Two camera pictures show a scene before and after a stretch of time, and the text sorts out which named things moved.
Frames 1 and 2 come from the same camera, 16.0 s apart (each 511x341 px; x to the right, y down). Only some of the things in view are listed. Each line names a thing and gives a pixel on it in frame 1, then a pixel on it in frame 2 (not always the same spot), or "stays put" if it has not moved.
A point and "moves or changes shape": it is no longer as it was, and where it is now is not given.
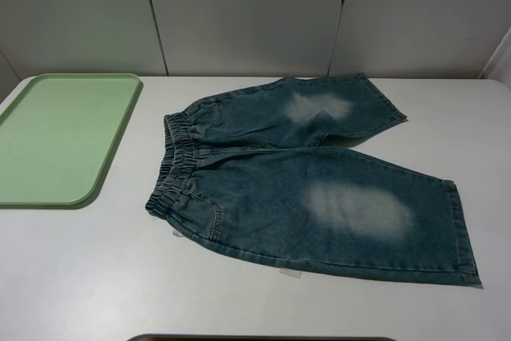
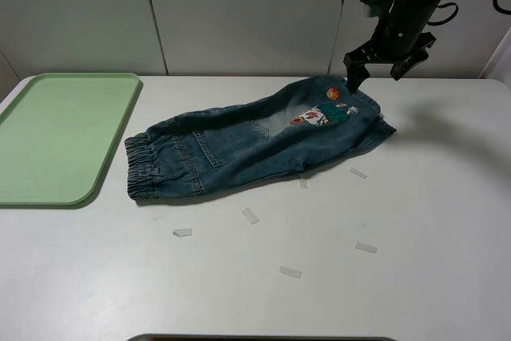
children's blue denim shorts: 248,170 moves or changes shape
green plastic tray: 59,136 stays put
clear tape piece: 291,273 stays put
